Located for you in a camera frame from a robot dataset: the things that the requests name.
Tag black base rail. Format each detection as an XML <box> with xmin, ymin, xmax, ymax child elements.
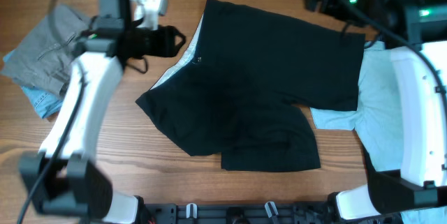
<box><xmin>146</xmin><ymin>202</ymin><xmax>346</xmax><ymax>224</ymax></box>

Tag folded blue jeans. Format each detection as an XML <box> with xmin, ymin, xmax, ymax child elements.
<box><xmin>1</xmin><ymin>50</ymin><xmax>63</xmax><ymax>119</ymax></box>

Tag folded grey trousers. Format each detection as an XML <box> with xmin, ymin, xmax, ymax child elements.
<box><xmin>1</xmin><ymin>4</ymin><xmax>90</xmax><ymax>98</ymax></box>

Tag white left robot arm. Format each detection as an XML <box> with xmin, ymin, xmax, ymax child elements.
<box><xmin>19</xmin><ymin>0</ymin><xmax>186</xmax><ymax>223</ymax></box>

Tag black shorts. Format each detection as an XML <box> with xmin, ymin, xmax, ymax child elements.
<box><xmin>136</xmin><ymin>0</ymin><xmax>365</xmax><ymax>172</ymax></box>

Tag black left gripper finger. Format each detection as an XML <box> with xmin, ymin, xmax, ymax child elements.
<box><xmin>159</xmin><ymin>40</ymin><xmax>185</xmax><ymax>58</ymax></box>
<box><xmin>159</xmin><ymin>26</ymin><xmax>186</xmax><ymax>48</ymax></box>

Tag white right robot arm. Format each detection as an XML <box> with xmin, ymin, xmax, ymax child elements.
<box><xmin>137</xmin><ymin>0</ymin><xmax>446</xmax><ymax>221</ymax></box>

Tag light blue t-shirt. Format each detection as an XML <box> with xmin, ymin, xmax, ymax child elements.
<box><xmin>309</xmin><ymin>40</ymin><xmax>447</xmax><ymax>224</ymax></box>

